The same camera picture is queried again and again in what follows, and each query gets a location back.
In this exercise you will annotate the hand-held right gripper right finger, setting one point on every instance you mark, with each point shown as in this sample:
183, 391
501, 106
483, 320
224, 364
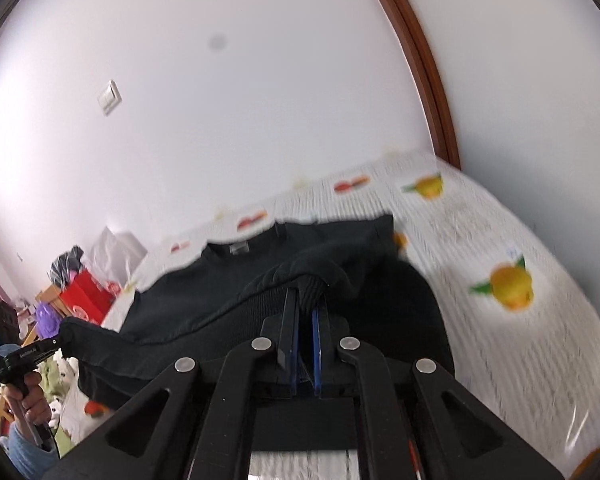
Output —
317, 345

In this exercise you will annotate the white light switch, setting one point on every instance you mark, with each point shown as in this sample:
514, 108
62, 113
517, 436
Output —
109, 98

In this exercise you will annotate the white plush toy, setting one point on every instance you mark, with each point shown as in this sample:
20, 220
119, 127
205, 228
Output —
67, 395

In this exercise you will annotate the purple toy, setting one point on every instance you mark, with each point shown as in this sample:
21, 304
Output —
46, 321

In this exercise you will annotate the red paper gift bag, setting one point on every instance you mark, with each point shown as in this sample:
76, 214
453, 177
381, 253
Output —
87, 295

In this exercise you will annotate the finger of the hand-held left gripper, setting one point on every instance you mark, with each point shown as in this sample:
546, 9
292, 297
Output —
42, 349

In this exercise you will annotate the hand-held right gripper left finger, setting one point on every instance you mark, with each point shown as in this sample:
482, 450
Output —
287, 330

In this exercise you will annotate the dark plaid cloth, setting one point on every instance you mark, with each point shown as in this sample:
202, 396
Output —
66, 262

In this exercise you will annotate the fruit print tablecloth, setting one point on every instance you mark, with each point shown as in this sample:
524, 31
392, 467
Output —
480, 240

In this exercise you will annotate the person's left forearm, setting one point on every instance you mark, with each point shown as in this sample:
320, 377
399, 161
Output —
27, 452

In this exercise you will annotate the wooden chair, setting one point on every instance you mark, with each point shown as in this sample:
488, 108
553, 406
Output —
50, 300

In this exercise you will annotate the person's left hand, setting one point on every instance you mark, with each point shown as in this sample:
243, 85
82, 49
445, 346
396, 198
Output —
32, 405

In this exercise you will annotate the brown wooden door frame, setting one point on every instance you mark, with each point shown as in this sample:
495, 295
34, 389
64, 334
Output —
420, 60

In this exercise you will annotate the white plastic bag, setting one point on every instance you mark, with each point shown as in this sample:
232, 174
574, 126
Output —
117, 255

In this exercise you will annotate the black sweatshirt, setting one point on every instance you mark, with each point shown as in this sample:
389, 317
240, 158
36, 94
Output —
220, 290

